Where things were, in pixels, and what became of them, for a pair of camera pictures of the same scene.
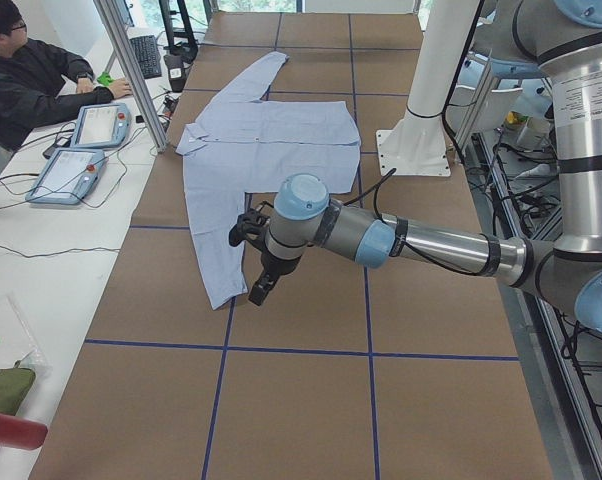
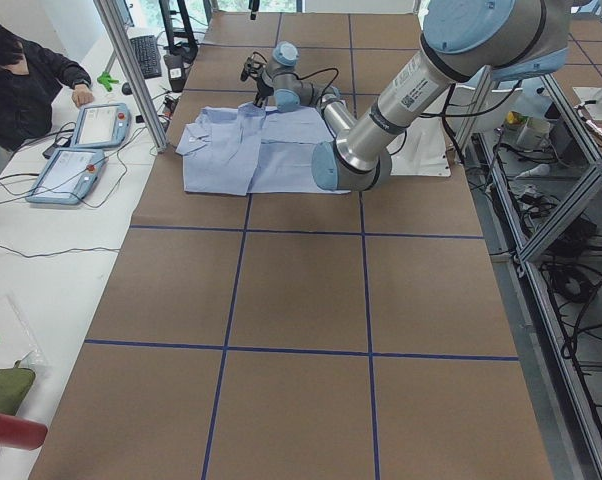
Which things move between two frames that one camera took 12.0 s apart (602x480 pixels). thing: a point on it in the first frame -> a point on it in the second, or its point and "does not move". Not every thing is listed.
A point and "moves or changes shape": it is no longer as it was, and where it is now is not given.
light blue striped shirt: x=240 y=146 moves or changes shape
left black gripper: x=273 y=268 -> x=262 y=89
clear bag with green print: x=6 y=342 does not move
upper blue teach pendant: x=102 y=125 does not move
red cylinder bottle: x=8 y=431 does not move
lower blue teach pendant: x=70 y=176 does not move
